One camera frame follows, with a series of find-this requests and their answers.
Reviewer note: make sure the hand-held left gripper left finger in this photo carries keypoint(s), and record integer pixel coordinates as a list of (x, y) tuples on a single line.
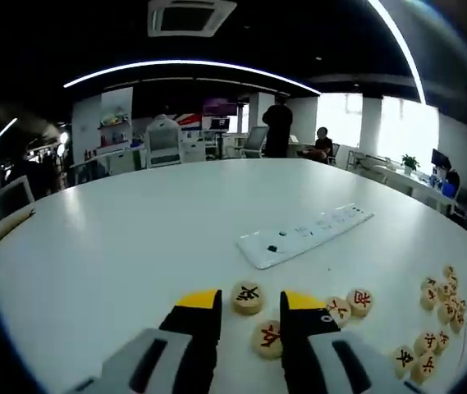
[(163, 361)]

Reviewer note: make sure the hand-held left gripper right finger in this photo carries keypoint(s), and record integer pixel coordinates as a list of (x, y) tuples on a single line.
[(327, 361)]

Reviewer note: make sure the red-lettered round chess piece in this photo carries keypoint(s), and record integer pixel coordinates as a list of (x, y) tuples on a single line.
[(266, 338)]

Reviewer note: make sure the pile of wooden chess pieces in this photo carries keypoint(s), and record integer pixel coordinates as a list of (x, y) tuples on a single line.
[(359, 303)]

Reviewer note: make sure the black-lettered round chess piece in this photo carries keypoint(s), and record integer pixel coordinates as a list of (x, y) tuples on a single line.
[(247, 297)]

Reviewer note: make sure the white table socket strip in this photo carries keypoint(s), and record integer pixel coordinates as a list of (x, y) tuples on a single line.
[(298, 242)]

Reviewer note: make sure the large potted plant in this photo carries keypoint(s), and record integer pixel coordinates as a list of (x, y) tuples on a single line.
[(410, 163)]

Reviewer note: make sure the white high-back chair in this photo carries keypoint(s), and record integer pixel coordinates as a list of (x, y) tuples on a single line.
[(163, 141)]

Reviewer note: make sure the black desktop monitor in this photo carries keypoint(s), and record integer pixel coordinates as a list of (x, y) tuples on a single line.
[(441, 158)]

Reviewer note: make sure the shelf with colourful items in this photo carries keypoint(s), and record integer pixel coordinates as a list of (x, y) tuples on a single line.
[(115, 129)]

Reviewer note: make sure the purple screen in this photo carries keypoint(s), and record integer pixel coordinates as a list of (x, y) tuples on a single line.
[(220, 106)]

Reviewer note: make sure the straight ceiling light strip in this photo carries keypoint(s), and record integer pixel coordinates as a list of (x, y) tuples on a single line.
[(3, 133)]

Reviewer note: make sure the curved ceiling light strip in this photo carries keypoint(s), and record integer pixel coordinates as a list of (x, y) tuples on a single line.
[(398, 35), (175, 62)]

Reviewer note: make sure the ceiling air conditioner vent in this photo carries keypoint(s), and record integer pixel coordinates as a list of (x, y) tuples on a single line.
[(192, 18)]

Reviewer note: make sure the red blue wall graphic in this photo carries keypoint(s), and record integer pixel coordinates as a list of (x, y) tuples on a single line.
[(190, 123)]

